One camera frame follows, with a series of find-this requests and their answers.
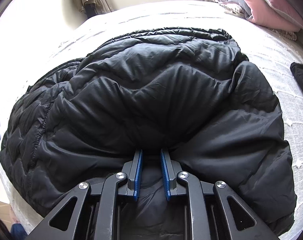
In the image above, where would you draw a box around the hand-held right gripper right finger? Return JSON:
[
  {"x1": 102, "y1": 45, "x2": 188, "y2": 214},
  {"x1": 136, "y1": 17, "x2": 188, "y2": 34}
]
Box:
[{"x1": 160, "y1": 149, "x2": 279, "y2": 240}]

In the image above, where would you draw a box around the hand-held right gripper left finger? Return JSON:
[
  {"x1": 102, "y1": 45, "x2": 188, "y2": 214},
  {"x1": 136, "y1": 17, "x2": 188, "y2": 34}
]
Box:
[{"x1": 27, "y1": 149, "x2": 144, "y2": 240}]

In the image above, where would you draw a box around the black quilted down jacket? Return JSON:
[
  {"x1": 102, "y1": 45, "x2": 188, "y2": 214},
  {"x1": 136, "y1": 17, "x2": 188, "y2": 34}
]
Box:
[{"x1": 0, "y1": 26, "x2": 299, "y2": 240}]

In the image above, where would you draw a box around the person's leg in blue jeans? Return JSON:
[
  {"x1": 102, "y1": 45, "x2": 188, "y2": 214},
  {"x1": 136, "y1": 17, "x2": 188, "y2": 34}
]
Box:
[{"x1": 7, "y1": 221, "x2": 28, "y2": 240}]

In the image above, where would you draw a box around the bed with grey checked bedspread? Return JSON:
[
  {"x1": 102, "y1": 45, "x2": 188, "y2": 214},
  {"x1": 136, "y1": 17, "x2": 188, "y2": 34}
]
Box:
[{"x1": 0, "y1": 0, "x2": 303, "y2": 240}]

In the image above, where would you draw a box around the small black cloth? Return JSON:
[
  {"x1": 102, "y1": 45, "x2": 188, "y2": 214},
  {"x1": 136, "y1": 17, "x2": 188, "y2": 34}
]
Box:
[{"x1": 290, "y1": 61, "x2": 303, "y2": 96}]

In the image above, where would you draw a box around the folded pink and grey quilt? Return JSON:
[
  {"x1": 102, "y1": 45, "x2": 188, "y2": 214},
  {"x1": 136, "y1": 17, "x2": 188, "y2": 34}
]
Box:
[{"x1": 210, "y1": 0, "x2": 300, "y2": 33}]

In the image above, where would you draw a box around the pink and grey pillow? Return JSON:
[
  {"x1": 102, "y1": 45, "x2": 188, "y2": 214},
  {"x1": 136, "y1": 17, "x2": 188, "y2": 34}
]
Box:
[{"x1": 244, "y1": 0, "x2": 303, "y2": 33}]

